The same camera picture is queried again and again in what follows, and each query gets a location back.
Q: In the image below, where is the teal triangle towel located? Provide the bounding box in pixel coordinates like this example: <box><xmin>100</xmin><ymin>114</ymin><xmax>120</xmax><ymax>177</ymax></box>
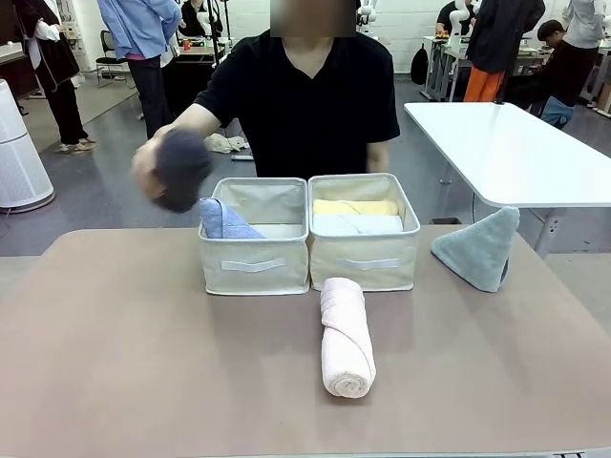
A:
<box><xmin>430</xmin><ymin>205</ymin><xmax>521</xmax><ymax>293</ymax></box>

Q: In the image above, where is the person's left forearm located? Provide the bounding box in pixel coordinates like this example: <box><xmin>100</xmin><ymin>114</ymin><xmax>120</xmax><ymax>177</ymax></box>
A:
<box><xmin>366</xmin><ymin>139</ymin><xmax>390</xmax><ymax>174</ymax></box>

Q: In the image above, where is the yellow towel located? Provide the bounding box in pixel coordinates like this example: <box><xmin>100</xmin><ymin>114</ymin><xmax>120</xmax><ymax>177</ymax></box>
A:
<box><xmin>312</xmin><ymin>198</ymin><xmax>400</xmax><ymax>218</ymax></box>

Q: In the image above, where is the white towel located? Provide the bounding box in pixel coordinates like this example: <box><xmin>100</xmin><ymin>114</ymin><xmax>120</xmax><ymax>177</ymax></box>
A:
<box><xmin>312</xmin><ymin>213</ymin><xmax>404</xmax><ymax>237</ymax></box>

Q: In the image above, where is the black tripod stand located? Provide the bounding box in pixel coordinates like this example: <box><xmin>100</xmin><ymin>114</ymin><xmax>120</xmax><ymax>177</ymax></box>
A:
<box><xmin>207</xmin><ymin>0</ymin><xmax>232</xmax><ymax>66</ymax></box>

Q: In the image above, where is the person's right forearm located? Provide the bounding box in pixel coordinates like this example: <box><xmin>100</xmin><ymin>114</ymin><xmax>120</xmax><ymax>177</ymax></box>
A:
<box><xmin>142</xmin><ymin>100</ymin><xmax>229</xmax><ymax>144</ymax></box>

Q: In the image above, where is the person's right hand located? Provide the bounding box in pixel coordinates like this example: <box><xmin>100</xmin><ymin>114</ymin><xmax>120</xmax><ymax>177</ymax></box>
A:
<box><xmin>131</xmin><ymin>136</ymin><xmax>169</xmax><ymax>202</ymax></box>

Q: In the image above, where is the woman in black vest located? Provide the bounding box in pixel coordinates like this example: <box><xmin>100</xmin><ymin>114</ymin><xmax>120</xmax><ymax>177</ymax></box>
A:
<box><xmin>11</xmin><ymin>0</ymin><xmax>97</xmax><ymax>154</ymax></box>

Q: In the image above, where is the white air purifier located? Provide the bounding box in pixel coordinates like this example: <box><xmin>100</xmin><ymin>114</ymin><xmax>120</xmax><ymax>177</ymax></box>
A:
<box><xmin>0</xmin><ymin>78</ymin><xmax>55</xmax><ymax>212</ymax></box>

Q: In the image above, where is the person in orange trousers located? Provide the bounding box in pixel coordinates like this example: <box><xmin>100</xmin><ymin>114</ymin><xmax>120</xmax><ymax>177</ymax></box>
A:
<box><xmin>464</xmin><ymin>0</ymin><xmax>546</xmax><ymax>103</ymax></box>

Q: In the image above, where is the black office chair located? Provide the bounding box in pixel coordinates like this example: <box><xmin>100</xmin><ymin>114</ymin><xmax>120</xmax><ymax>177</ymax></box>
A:
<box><xmin>95</xmin><ymin>31</ymin><xmax>135</xmax><ymax>91</ymax></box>

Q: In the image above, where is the cream fabric storage bin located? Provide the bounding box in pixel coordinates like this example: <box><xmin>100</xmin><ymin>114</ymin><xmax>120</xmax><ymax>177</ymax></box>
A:
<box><xmin>198</xmin><ymin>177</ymin><xmax>310</xmax><ymax>296</ymax></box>
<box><xmin>307</xmin><ymin>173</ymin><xmax>422</xmax><ymax>293</ymax></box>

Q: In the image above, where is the person in gray top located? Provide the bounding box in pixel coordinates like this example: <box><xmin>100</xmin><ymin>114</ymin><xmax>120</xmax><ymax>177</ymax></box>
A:
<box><xmin>562</xmin><ymin>0</ymin><xmax>608</xmax><ymax>50</ymax></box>

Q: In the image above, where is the pink towel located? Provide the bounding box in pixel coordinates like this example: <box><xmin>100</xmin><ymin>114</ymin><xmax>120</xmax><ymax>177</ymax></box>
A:
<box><xmin>320</xmin><ymin>279</ymin><xmax>377</xmax><ymax>399</ymax></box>

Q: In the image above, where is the person in black t-shirt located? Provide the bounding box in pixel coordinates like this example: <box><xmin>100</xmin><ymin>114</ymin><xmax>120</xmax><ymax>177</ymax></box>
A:
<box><xmin>193</xmin><ymin>26</ymin><xmax>401</xmax><ymax>179</ymax></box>

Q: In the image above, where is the white side table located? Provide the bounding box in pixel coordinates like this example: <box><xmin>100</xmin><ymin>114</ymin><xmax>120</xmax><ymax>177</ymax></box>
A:
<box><xmin>403</xmin><ymin>100</ymin><xmax>611</xmax><ymax>260</ymax></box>

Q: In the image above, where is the lavender blue towel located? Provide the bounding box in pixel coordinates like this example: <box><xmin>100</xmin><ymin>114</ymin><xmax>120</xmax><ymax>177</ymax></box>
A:
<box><xmin>198</xmin><ymin>197</ymin><xmax>267</xmax><ymax>240</ymax></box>

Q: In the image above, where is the black backpack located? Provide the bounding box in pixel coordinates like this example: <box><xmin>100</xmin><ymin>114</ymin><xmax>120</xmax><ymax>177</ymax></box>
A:
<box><xmin>411</xmin><ymin>44</ymin><xmax>432</xmax><ymax>88</ymax></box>

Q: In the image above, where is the dark gray towel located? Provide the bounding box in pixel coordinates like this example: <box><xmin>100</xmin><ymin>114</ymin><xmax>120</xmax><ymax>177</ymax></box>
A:
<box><xmin>152</xmin><ymin>126</ymin><xmax>213</xmax><ymax>214</ymax></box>

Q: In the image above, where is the beige cloth on floor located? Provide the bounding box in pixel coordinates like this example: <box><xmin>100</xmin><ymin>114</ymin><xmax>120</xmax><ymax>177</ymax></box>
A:
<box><xmin>202</xmin><ymin>133</ymin><xmax>250</xmax><ymax>155</ymax></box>

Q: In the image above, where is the seated person in black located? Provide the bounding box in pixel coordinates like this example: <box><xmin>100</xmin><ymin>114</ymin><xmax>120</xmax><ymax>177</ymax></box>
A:
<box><xmin>503</xmin><ymin>18</ymin><xmax>600</xmax><ymax>118</ymax></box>

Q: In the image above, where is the person in blue shirt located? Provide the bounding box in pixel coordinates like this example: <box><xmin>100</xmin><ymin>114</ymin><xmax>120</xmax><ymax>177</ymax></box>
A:
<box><xmin>97</xmin><ymin>0</ymin><xmax>183</xmax><ymax>140</ymax></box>

